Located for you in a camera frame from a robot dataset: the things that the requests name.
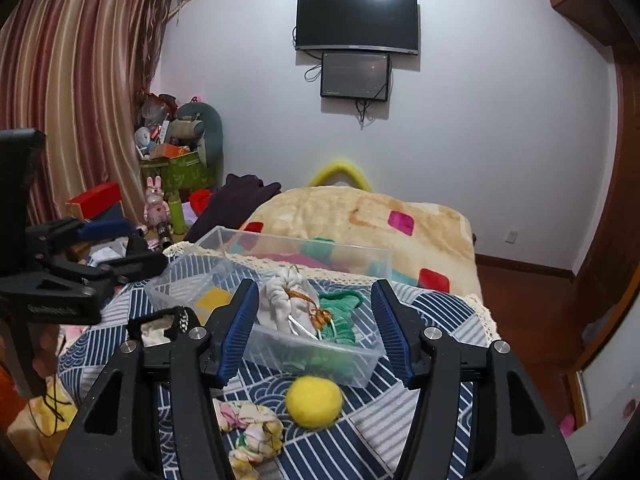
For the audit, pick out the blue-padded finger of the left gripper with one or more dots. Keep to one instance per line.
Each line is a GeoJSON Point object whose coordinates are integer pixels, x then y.
{"type": "Point", "coordinates": [121, 247]}

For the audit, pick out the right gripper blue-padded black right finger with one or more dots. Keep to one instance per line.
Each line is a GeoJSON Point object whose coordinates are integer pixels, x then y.
{"type": "Point", "coordinates": [513, 434]}

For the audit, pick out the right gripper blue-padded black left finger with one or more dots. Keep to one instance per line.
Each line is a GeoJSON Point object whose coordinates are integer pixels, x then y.
{"type": "Point", "coordinates": [115, 433]}

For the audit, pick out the yellow floral scrunchie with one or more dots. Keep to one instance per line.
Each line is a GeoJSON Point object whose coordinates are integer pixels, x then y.
{"type": "Point", "coordinates": [260, 434]}

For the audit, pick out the green knitted cloth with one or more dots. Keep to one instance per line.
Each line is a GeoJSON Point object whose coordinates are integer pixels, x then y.
{"type": "Point", "coordinates": [339, 308]}

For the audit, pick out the clear plastic storage box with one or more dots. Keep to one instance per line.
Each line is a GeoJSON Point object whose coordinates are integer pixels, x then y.
{"type": "Point", "coordinates": [204, 275]}

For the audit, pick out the yellow felt ball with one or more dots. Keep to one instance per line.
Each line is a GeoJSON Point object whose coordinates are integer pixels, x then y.
{"type": "Point", "coordinates": [313, 402]}

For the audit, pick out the white drawstring pouch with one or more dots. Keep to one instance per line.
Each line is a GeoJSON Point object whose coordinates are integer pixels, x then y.
{"type": "Point", "coordinates": [290, 305]}

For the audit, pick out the black and white headband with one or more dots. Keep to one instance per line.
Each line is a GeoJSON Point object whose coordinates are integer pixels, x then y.
{"type": "Point", "coordinates": [162, 327]}

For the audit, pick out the pink bunny doll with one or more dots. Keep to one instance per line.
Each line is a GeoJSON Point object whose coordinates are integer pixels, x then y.
{"type": "Point", "coordinates": [156, 209]}

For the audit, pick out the green bottle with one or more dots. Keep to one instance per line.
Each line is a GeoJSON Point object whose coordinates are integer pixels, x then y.
{"type": "Point", "coordinates": [176, 215]}

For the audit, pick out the red box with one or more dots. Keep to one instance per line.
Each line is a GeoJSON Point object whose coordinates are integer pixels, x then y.
{"type": "Point", "coordinates": [90, 204]}

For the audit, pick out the green storage box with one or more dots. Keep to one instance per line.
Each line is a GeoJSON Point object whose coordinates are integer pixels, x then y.
{"type": "Point", "coordinates": [185, 172]}

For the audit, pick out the dark purple garment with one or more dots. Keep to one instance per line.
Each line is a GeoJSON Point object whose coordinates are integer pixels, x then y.
{"type": "Point", "coordinates": [232, 204]}

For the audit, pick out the blue patterned tablecloth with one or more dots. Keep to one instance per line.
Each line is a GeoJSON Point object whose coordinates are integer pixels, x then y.
{"type": "Point", "coordinates": [366, 440]}

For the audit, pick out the beige fleece blanket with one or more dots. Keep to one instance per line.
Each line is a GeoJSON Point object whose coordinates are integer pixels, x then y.
{"type": "Point", "coordinates": [430, 245]}

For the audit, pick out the grey plush toy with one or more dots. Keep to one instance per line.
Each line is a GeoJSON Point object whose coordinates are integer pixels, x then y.
{"type": "Point", "coordinates": [198, 125]}

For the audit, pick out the yellow chair back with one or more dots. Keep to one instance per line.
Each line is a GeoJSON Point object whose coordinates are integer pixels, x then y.
{"type": "Point", "coordinates": [341, 170]}

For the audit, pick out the red striped curtain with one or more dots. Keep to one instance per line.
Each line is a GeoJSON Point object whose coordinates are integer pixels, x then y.
{"type": "Point", "coordinates": [78, 71]}

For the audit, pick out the white wall socket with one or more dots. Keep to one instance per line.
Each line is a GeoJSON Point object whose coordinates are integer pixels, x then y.
{"type": "Point", "coordinates": [511, 237]}

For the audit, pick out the small black wall monitor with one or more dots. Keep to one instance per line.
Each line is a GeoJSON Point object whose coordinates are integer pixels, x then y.
{"type": "Point", "coordinates": [355, 75]}

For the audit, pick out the black wall television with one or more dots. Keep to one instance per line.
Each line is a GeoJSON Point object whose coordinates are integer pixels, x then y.
{"type": "Point", "coordinates": [370, 25]}

